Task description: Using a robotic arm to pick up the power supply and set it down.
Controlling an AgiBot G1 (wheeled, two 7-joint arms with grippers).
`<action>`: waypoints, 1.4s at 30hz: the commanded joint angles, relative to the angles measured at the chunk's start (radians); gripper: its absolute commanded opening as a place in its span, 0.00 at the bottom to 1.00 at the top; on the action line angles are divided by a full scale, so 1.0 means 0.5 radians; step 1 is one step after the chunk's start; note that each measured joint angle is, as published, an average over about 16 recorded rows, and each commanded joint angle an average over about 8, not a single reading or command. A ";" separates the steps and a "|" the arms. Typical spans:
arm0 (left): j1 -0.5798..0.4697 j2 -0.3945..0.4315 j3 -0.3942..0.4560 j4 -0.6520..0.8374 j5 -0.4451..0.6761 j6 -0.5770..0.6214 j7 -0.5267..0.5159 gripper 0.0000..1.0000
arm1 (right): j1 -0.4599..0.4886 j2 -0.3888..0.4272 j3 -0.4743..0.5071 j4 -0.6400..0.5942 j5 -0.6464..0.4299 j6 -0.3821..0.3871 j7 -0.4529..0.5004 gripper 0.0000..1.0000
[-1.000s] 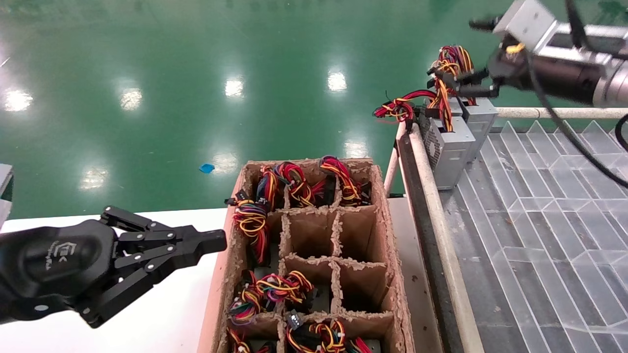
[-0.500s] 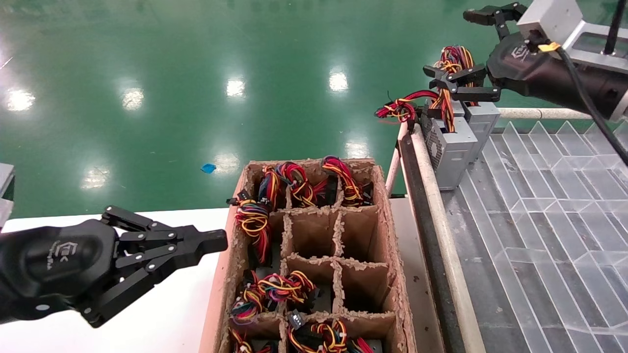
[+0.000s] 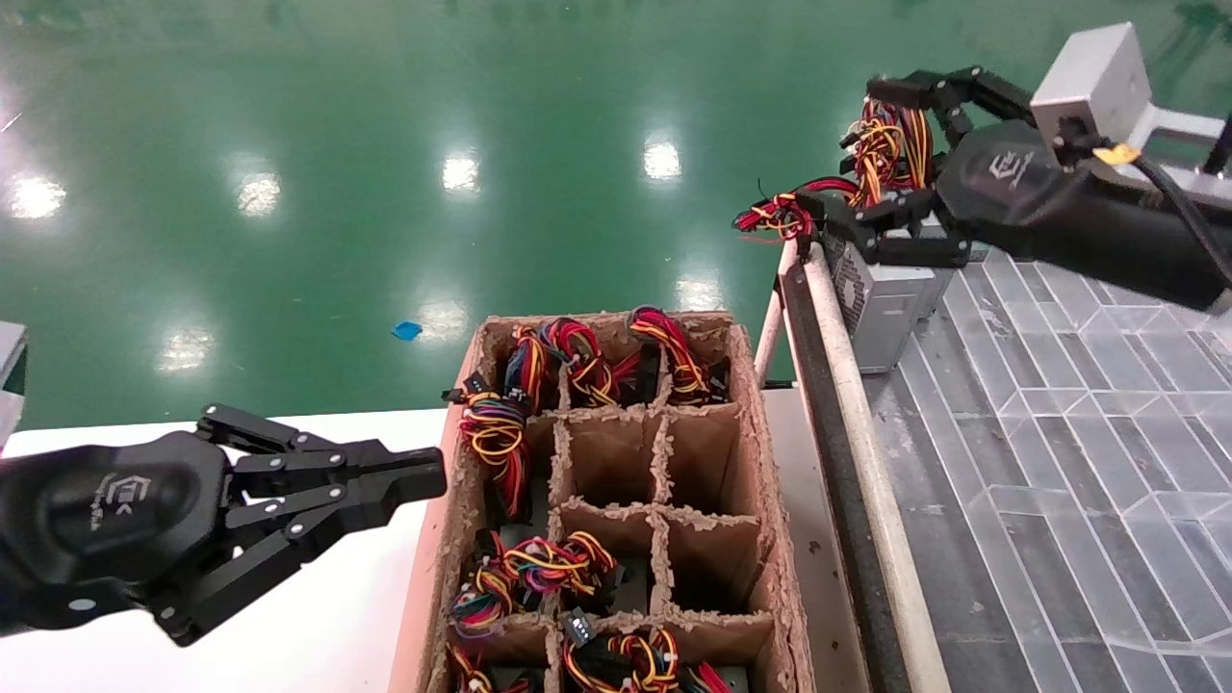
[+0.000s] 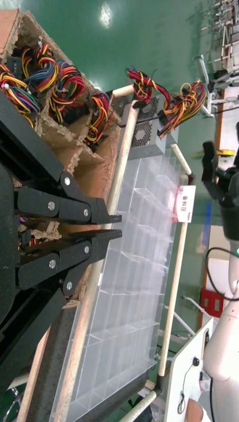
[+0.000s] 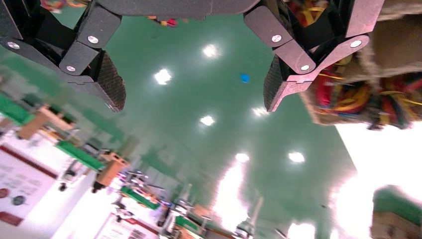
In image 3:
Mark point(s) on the cream rack pipe leg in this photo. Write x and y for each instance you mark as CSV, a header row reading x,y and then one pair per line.
x,y
773,327

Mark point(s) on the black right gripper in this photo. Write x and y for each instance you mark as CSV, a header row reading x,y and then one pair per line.
x,y
1015,188

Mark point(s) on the cream rack pipe rail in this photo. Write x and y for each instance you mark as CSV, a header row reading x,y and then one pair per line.
x,y
866,452

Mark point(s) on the grey metal box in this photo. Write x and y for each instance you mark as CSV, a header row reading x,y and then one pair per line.
x,y
10,366

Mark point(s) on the brown cardboard divider box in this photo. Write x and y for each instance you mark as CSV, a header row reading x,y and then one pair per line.
x,y
703,462

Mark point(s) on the black rack edge strip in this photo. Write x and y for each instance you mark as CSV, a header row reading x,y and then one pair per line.
x,y
837,500

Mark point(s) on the blue scrap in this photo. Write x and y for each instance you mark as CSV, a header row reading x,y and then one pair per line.
x,y
407,331

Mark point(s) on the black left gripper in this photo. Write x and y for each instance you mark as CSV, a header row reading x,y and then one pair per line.
x,y
106,525

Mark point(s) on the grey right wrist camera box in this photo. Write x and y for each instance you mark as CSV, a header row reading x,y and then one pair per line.
x,y
1092,82

